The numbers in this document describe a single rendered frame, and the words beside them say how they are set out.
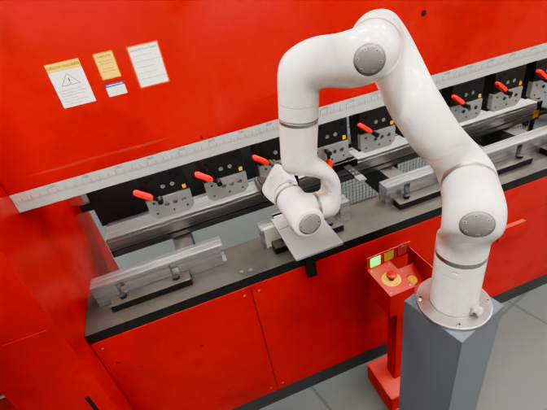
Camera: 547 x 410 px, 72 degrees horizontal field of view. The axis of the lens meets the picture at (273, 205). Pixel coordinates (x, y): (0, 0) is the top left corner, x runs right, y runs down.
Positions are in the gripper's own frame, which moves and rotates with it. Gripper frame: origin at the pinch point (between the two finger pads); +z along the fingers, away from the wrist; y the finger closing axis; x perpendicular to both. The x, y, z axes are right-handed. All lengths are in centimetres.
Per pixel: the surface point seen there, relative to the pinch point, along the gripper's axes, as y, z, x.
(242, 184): 11.4, 12.3, -0.7
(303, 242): 18.6, -4.1, 23.3
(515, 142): -51, 15, 114
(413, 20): -62, 13, 27
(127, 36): -17, 13, -50
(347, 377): 87, -1, 97
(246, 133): -5.9, 12.7, -7.8
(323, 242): 14.7, -7.7, 28.1
